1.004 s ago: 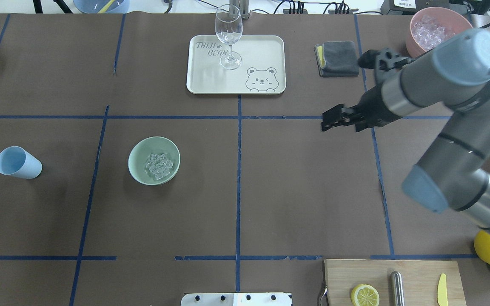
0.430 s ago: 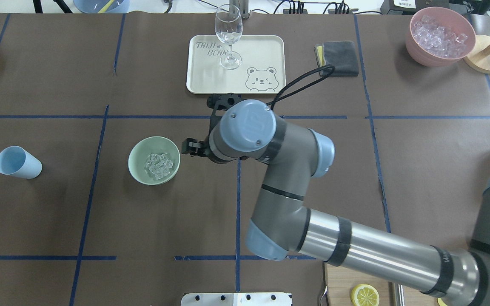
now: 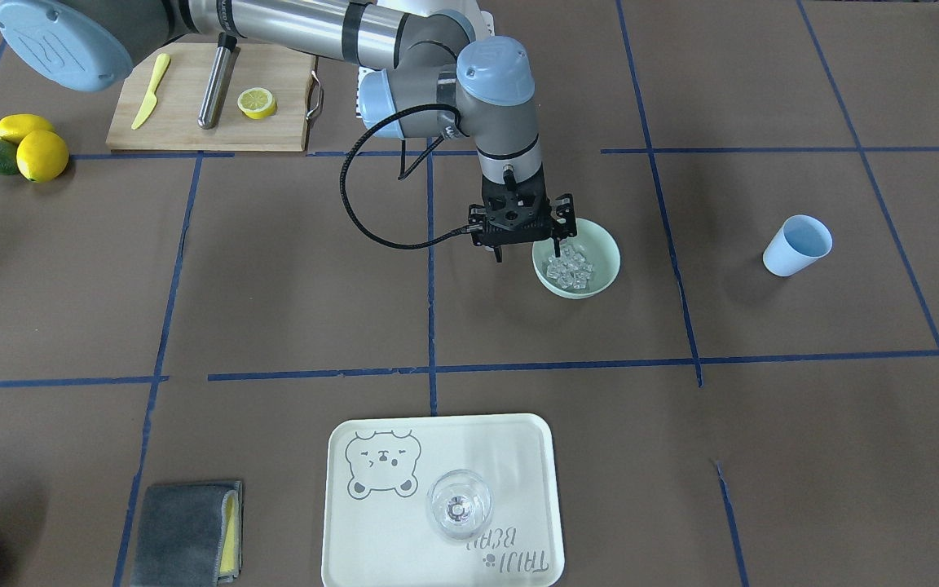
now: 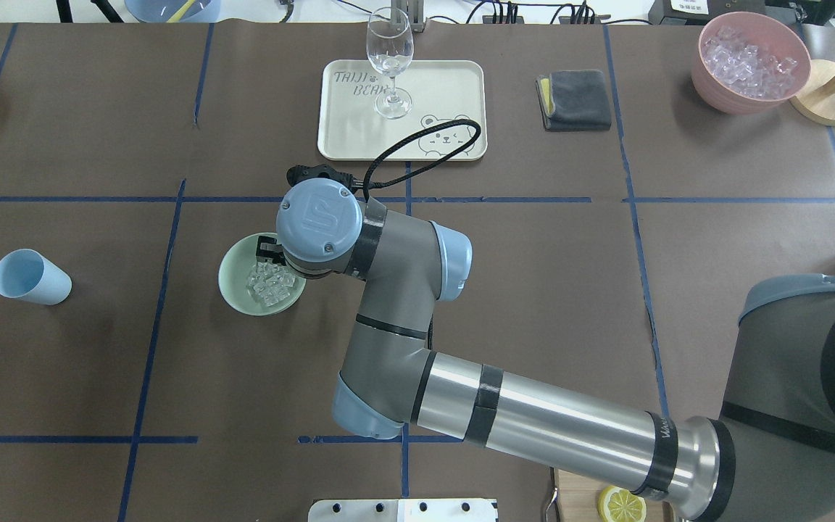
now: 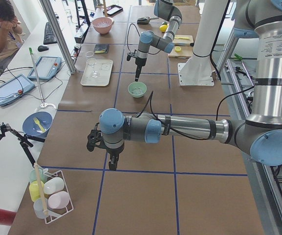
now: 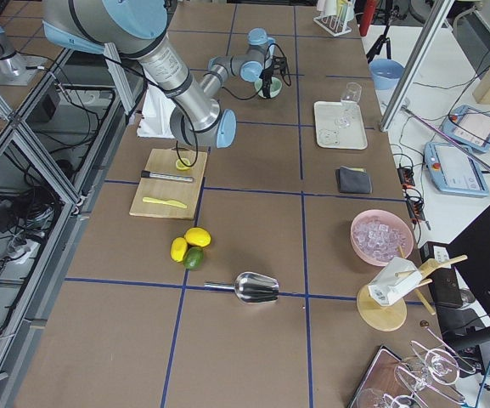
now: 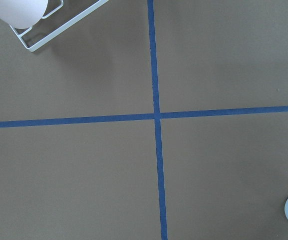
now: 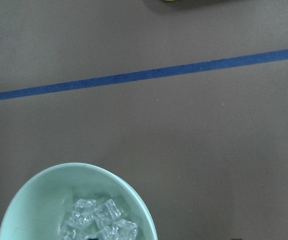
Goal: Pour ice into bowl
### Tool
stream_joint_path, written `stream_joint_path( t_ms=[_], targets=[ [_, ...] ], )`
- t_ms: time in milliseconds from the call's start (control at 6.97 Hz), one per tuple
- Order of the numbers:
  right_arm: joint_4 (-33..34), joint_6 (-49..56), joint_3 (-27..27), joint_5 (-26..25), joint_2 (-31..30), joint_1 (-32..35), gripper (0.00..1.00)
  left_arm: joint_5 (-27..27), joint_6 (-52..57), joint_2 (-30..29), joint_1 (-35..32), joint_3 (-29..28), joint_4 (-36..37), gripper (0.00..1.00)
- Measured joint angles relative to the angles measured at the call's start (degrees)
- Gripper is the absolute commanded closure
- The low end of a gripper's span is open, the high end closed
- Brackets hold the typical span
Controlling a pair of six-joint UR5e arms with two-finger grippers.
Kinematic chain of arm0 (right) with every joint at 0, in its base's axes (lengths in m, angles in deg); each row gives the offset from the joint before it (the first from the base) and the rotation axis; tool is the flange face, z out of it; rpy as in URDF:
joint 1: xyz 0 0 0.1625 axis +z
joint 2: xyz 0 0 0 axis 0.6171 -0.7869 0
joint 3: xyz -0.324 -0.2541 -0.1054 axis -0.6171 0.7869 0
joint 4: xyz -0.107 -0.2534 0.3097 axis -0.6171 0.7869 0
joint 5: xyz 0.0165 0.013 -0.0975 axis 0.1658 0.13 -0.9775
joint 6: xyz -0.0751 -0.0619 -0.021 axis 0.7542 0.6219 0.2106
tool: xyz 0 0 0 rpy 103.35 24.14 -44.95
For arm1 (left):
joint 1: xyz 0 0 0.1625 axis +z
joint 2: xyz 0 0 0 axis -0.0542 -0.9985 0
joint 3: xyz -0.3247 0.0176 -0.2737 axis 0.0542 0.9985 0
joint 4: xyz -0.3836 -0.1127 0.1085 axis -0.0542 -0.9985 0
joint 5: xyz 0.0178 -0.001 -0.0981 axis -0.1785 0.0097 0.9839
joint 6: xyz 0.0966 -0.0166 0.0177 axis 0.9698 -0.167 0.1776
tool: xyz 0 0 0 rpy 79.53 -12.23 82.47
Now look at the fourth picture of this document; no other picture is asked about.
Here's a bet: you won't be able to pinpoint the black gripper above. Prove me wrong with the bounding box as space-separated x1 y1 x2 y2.
255 233 287 265

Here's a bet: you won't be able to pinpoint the light green bowl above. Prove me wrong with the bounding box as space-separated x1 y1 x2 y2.
217 232 306 316

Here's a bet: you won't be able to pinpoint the light blue plastic cup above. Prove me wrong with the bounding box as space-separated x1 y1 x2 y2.
0 249 72 305

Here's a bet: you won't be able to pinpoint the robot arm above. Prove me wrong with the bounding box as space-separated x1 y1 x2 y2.
236 174 835 521

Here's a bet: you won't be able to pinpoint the ice cubes in green bowl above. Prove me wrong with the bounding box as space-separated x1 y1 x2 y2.
245 259 302 310

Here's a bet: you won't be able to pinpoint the large blue bowl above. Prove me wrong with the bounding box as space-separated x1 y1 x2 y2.
125 0 222 23

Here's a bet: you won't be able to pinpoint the pink bowl with ice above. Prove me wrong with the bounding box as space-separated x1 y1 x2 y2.
691 11 811 115

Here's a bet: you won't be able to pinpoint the cream bear print tray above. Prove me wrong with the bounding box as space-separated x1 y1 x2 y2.
317 59 488 161

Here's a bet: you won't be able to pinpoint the clear wine glass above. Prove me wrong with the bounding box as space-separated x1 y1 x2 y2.
367 7 414 120

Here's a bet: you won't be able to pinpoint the yellow plastic fork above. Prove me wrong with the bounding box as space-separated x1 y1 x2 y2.
165 0 196 23

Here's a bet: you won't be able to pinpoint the grey yellow folded cloth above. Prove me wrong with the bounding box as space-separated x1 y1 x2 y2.
536 70 612 131

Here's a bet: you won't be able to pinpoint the lemon half slice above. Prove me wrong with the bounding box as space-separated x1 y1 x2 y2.
597 486 647 522

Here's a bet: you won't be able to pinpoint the aluminium frame post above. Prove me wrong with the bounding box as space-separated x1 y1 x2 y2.
390 0 427 33

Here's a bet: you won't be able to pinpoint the black camera tripod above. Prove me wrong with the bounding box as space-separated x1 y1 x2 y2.
55 0 125 24

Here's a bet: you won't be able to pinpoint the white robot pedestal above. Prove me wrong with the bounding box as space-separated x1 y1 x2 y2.
307 497 499 521

